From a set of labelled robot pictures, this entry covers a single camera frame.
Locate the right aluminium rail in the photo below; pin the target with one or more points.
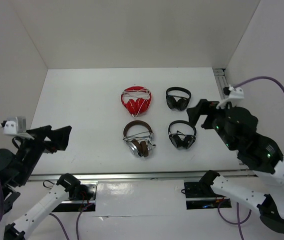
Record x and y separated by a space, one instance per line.
219 74

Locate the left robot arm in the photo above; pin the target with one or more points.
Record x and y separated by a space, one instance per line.
16 169

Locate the white front cover panel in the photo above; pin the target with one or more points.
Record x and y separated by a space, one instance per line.
140 198

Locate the red headphones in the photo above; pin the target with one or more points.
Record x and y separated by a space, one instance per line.
136 99

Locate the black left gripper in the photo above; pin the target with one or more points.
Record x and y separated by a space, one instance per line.
60 137

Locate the brown silver headphones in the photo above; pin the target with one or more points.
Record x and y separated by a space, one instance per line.
141 143

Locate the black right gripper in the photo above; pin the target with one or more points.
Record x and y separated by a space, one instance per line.
204 106

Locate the aluminium rail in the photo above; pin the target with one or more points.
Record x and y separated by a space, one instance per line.
219 74
141 176

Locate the far black headphones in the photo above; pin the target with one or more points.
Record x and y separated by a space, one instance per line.
176 101

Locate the near black headphones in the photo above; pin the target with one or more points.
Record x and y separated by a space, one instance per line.
180 140

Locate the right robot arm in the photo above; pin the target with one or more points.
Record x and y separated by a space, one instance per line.
237 128

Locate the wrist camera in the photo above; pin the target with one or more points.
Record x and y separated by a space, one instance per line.
233 96
15 127

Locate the black headphones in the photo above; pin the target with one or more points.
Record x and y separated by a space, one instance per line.
176 101
180 140

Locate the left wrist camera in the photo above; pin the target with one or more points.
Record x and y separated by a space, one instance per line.
15 127

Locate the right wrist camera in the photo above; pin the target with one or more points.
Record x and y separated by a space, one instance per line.
233 96

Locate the front aluminium rail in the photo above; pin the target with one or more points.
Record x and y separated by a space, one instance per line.
141 176

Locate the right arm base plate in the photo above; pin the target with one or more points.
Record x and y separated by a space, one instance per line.
196 192

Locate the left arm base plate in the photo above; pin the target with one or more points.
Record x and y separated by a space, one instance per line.
84 200

